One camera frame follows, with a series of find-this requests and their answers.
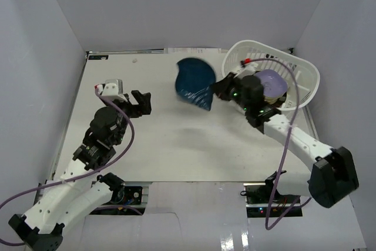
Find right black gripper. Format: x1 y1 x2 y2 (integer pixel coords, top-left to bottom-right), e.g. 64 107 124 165
209 73 249 112

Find dark blue leaf dish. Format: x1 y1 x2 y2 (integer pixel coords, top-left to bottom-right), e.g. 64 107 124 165
175 57 216 111

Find purple square panda plate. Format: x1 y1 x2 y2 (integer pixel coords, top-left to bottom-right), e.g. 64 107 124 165
255 69 288 98

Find round black rimmed plate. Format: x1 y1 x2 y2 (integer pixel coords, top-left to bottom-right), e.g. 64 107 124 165
269 92 287 108

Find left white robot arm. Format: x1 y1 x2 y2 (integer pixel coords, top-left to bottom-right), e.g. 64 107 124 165
8 89 152 250

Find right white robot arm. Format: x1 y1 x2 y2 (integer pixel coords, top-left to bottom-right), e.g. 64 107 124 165
210 73 359 208

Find white plastic basket bin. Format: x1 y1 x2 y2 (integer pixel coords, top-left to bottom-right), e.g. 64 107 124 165
221 40 320 112

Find papers at table back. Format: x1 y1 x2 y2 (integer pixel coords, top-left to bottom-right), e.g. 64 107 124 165
163 47 228 54

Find black label sticker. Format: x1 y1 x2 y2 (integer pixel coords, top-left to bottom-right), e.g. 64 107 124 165
88 55 109 61

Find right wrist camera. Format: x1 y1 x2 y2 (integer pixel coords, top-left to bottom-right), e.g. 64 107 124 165
231 58 256 79

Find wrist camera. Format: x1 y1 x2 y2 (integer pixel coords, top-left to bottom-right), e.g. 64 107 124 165
95 79 125 101
231 58 256 79

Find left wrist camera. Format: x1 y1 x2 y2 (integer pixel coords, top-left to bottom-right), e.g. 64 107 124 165
95 79 125 101

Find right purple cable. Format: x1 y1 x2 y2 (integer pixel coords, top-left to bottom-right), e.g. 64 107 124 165
249 58 314 230

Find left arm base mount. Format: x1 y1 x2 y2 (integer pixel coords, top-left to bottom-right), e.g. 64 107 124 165
90 186 145 216

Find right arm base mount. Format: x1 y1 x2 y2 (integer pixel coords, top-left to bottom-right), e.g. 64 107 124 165
240 170 303 218

